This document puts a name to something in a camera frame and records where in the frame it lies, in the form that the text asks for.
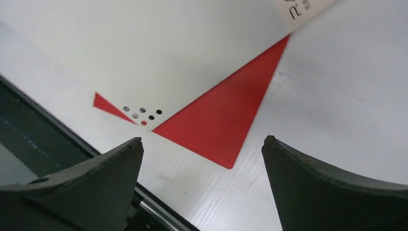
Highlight red binder folder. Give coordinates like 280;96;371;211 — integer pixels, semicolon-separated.
92;34;291;170

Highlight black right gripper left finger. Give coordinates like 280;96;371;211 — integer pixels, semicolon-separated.
0;137;144;231

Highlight white binder cover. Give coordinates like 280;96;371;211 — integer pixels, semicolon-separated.
0;0;333;131

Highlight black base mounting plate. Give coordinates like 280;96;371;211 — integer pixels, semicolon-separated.
0;77;195;231

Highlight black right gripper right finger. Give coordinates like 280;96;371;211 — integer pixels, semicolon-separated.
262;135;408;231

